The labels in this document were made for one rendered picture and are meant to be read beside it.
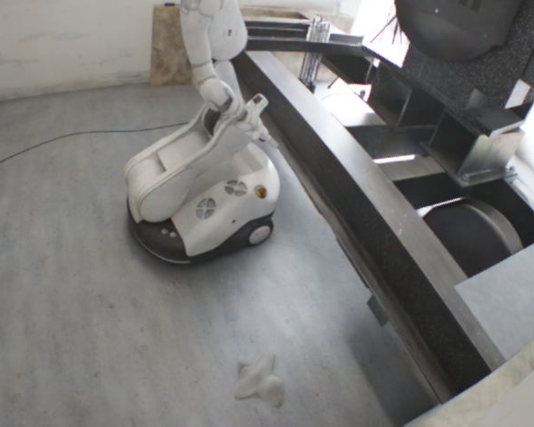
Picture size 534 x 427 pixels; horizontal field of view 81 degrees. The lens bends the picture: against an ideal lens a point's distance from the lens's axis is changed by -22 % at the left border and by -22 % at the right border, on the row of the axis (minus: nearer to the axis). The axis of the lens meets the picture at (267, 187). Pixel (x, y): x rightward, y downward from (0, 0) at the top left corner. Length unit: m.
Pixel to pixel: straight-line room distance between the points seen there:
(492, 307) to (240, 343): 0.94
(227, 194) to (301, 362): 0.73
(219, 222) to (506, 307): 1.08
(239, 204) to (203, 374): 0.68
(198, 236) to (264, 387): 0.64
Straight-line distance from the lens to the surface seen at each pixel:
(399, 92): 1.90
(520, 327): 1.17
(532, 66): 1.40
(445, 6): 1.39
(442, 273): 1.11
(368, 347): 1.67
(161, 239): 1.56
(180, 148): 1.57
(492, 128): 1.49
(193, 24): 1.01
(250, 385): 1.44
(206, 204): 1.54
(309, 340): 1.60
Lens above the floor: 1.38
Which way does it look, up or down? 40 degrees down
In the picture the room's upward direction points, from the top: 13 degrees clockwise
